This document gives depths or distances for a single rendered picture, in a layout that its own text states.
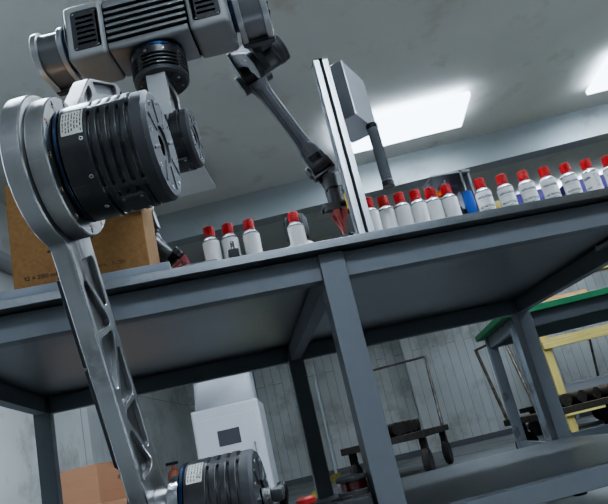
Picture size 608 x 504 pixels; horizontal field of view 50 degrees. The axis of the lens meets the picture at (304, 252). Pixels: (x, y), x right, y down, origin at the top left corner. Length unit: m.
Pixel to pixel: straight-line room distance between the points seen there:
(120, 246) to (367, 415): 0.67
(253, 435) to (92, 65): 4.60
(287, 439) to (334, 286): 9.05
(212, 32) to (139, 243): 0.53
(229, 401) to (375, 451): 4.64
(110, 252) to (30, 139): 0.59
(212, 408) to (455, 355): 5.44
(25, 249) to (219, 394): 4.61
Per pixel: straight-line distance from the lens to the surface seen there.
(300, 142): 2.14
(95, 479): 4.84
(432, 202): 2.07
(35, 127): 1.00
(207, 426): 5.98
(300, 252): 1.46
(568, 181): 2.27
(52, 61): 1.75
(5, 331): 1.54
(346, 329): 1.46
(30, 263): 1.58
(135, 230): 1.55
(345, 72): 2.04
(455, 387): 10.52
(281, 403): 10.51
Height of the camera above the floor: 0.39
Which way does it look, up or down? 17 degrees up
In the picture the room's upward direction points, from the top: 13 degrees counter-clockwise
